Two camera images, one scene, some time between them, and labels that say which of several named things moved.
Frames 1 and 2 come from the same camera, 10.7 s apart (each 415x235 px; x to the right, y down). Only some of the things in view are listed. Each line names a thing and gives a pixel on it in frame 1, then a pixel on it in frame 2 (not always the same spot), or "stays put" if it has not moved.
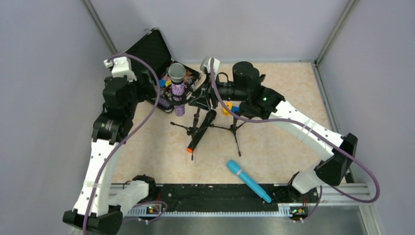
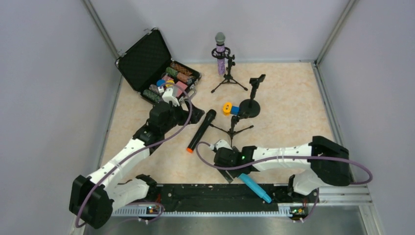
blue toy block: [235, 108] stays put
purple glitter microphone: [177, 74] to [220, 37]
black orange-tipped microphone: [211, 115] stays put
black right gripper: [210, 94] to [225, 170]
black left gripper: [150, 89] to [189, 112]
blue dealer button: [162, 82] stays put
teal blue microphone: [233, 166] stays put
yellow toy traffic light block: [229, 105] stays put
